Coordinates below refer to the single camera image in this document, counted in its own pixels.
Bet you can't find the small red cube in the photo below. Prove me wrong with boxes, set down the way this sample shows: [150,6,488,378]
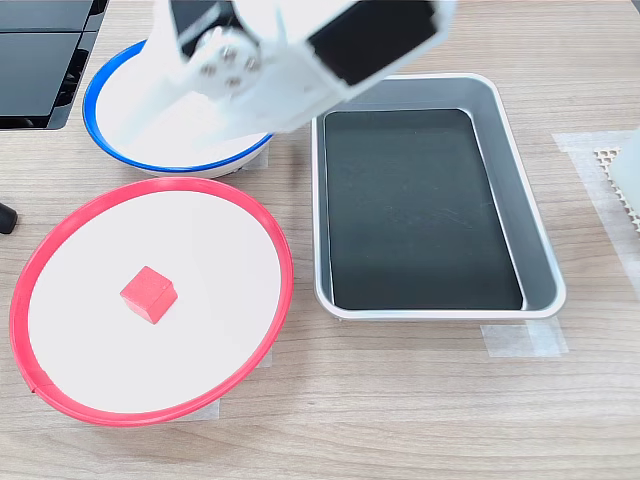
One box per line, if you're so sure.
[119,265,180,327]

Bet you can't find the black tray mat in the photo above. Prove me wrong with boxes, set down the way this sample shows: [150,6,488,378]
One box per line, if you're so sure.
[323,108,525,312]

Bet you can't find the steel tray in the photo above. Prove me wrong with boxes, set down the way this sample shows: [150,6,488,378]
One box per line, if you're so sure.
[309,73,568,322]

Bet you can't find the white plate with blue rim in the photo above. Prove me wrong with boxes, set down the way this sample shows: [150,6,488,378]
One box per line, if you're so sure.
[82,38,276,179]

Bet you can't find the black glossy device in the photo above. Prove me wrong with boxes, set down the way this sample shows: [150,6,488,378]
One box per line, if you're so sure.
[0,0,111,132]

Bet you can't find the black rounded knob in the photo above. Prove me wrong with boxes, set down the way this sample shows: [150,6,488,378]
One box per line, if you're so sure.
[0,201,19,236]

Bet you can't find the white plate with red rim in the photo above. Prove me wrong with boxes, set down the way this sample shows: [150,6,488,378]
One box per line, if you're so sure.
[8,175,295,428]

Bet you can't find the clear tape strip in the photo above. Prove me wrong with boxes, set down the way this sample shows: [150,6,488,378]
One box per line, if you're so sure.
[480,317,569,359]
[164,398,222,423]
[551,130,640,294]

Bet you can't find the pale perforated base plate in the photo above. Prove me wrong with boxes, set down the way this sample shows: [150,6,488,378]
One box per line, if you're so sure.
[593,146,640,234]

